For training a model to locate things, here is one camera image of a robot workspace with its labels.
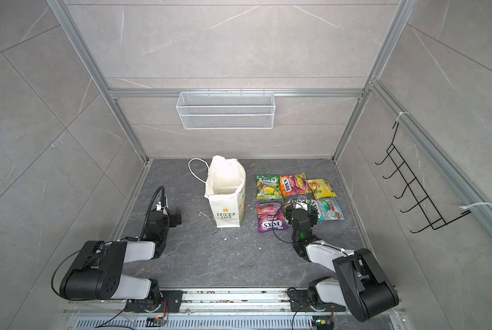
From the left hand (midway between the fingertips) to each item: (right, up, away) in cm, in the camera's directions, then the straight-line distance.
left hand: (165, 204), depth 92 cm
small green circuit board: (+64, -38, -22) cm, 78 cm away
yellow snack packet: (+74, +7, +9) cm, 75 cm away
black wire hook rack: (+94, +3, -28) cm, 98 cm away
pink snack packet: (+49, -6, +1) cm, 49 cm away
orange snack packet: (+61, +8, +14) cm, 63 cm away
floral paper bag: (+26, +6, +10) cm, 29 cm away
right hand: (+62, +1, -2) cm, 62 cm away
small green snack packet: (+48, +7, +12) cm, 50 cm away
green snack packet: (+77, -3, +4) cm, 77 cm away
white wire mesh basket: (+27, +45, +7) cm, 53 cm away
